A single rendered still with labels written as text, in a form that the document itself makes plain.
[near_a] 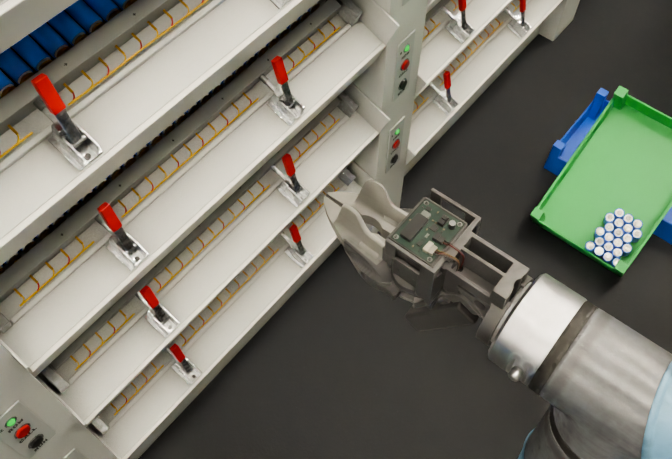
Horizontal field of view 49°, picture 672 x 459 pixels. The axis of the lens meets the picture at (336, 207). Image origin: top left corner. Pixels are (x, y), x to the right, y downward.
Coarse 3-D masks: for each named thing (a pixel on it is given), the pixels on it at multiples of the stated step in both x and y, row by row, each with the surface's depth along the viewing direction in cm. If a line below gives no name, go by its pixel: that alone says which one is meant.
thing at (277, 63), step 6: (276, 60) 87; (282, 60) 87; (276, 66) 87; (282, 66) 88; (276, 72) 88; (282, 72) 88; (276, 78) 89; (282, 78) 89; (282, 84) 89; (282, 90) 90; (288, 90) 91; (288, 96) 91; (288, 102) 92
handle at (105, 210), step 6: (102, 204) 76; (108, 204) 76; (102, 210) 76; (108, 210) 76; (102, 216) 77; (108, 216) 77; (114, 216) 77; (108, 222) 77; (114, 222) 78; (120, 222) 78; (114, 228) 78; (120, 228) 79; (120, 234) 79; (126, 234) 80; (120, 240) 80; (126, 240) 80; (126, 246) 81; (132, 246) 81
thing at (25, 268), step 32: (320, 32) 98; (256, 64) 92; (224, 96) 90; (192, 128) 87; (224, 128) 90; (160, 160) 85; (128, 192) 85; (64, 224) 80; (32, 256) 78; (0, 288) 76
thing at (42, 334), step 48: (336, 0) 99; (336, 48) 99; (336, 96) 101; (192, 144) 89; (240, 144) 91; (96, 192) 84; (144, 192) 86; (192, 192) 87; (96, 240) 82; (144, 240) 84; (96, 288) 81; (0, 336) 77; (48, 336) 78
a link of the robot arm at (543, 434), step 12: (552, 408) 65; (540, 420) 69; (552, 420) 64; (540, 432) 67; (552, 432) 64; (528, 444) 70; (540, 444) 66; (552, 444) 64; (564, 444) 63; (528, 456) 69; (540, 456) 66; (552, 456) 64; (564, 456) 63; (576, 456) 62
